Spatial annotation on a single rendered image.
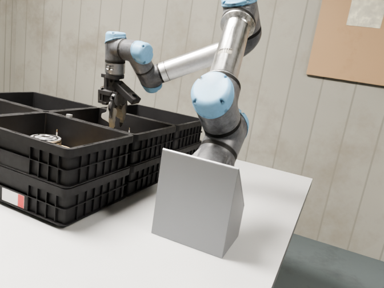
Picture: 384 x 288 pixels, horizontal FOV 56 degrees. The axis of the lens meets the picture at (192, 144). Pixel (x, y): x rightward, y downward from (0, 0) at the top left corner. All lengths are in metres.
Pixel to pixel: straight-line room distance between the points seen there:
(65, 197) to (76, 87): 2.69
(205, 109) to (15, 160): 0.55
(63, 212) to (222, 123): 0.49
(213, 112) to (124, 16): 2.48
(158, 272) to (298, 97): 2.09
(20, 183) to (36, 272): 0.33
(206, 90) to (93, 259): 0.51
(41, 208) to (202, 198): 0.45
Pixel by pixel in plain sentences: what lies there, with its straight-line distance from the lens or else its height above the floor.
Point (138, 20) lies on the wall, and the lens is 3.27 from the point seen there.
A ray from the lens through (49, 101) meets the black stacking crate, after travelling 1.84.
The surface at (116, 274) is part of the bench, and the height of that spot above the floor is 0.70.
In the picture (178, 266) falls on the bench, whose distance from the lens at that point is 0.94.
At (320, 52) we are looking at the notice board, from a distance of 2.74.
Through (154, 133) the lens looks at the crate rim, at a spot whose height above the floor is 0.92.
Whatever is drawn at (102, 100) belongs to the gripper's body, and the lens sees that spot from 1.42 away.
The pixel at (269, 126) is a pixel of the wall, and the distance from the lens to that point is 2.82.
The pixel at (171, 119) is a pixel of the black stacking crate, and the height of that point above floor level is 0.90.
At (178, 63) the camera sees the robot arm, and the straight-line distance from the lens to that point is 1.35.
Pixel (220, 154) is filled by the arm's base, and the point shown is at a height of 0.96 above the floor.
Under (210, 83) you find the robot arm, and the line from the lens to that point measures 0.97.
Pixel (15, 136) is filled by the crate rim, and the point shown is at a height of 0.92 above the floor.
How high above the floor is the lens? 1.20
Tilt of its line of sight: 13 degrees down
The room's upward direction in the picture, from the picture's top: 9 degrees clockwise
